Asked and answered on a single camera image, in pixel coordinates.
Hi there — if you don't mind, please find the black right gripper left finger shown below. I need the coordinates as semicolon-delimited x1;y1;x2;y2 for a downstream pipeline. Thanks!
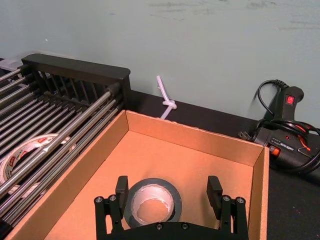
93;175;130;235

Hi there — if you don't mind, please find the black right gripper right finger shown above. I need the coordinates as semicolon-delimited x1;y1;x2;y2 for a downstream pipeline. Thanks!
206;175;249;235

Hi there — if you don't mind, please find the silver tape roll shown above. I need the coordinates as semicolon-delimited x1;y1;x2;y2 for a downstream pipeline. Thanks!
124;177;183;230

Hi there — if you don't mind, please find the white tape roll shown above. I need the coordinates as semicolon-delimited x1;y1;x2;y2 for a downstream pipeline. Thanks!
0;133;76;198

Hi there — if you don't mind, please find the shallow brown cardboard tray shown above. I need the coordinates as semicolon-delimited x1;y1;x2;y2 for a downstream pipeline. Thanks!
4;109;270;240

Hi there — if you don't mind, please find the small white three-armed plastic piece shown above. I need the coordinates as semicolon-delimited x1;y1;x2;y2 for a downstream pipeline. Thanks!
155;75;178;121

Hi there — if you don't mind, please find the black rack with steel bars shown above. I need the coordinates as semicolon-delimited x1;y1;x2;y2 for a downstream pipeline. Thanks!
0;53;132;237

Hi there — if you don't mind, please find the clear plastic case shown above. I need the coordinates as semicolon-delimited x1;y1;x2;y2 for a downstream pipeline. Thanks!
0;57;25;76

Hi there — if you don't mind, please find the black power cord with plug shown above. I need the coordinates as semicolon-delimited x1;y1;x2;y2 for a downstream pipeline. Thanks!
237;79;320;176

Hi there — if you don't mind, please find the black corded tool red switch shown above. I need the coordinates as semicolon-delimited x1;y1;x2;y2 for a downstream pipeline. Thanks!
251;86;320;173

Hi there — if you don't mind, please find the pale plain wall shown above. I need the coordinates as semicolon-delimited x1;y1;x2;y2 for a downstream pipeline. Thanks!
0;0;320;129

